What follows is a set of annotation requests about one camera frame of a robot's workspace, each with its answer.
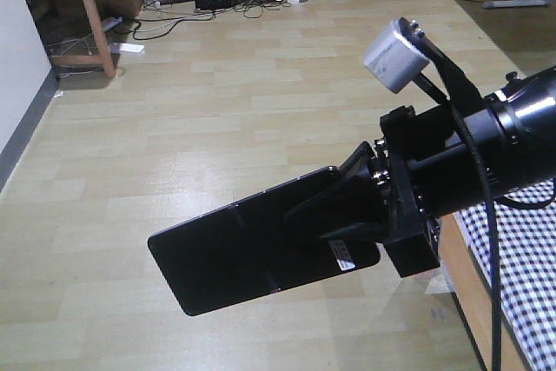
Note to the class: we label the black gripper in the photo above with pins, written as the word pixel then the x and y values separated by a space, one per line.
pixel 432 173

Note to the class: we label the black smartphone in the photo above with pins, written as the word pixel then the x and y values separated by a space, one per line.
pixel 247 250

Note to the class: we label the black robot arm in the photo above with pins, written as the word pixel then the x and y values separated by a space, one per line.
pixel 525 109

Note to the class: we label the black white checkered bedsheet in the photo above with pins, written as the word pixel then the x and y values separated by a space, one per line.
pixel 527 268

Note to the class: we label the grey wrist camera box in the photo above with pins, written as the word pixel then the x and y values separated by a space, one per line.
pixel 392 59

